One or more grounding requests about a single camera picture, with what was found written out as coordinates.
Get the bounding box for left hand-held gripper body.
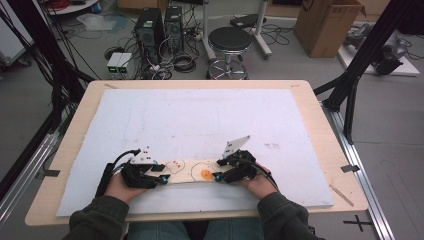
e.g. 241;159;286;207
120;146;161;189

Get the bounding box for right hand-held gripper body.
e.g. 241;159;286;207
222;134;258;184

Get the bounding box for cream cloth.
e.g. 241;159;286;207
154;158;234;184

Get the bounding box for person's left hand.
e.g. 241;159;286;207
104;172;148;204

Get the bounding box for person's right hand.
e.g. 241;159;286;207
239;165;279;201

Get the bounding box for white table mat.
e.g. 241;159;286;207
56;88;335;218

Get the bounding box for person's left leg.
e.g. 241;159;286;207
128;221;193;240

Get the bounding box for person's leg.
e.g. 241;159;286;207
199;218;264;240
128;221;193;240

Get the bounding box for person's right leg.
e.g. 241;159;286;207
199;218;264;240

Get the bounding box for wooden table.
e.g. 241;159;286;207
24;79;369;228

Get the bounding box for thin wooden stick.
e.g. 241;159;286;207
328;184;355;208

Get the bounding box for white power supply box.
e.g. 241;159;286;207
116;52;133;75
106;52;124;75

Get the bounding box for black round stool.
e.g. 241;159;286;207
205;26;253;80

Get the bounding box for black tape cross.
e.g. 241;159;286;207
342;214;373;233

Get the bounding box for white stand leg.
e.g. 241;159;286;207
254;0;273;60

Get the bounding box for black computer tower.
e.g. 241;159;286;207
134;8;166;49
164;5;185;54

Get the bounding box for black flat case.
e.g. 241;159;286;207
229;13;268;30

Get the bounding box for clear plastic sheet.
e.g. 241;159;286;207
75;12;118;32

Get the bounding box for cardboard box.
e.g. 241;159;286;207
293;0;367;59

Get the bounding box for white round table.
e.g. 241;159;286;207
46;0;102;16

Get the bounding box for white board with device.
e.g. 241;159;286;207
337;22;421;78

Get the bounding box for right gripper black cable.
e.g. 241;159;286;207
233;157;280;192

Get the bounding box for coiled black cables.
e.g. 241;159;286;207
172;52;198;74

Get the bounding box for aluminium rail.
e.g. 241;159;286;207
321;101;397;240
0;133;60;229

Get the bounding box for black metal frame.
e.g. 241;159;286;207
0;0;98;134
313;0;414;145

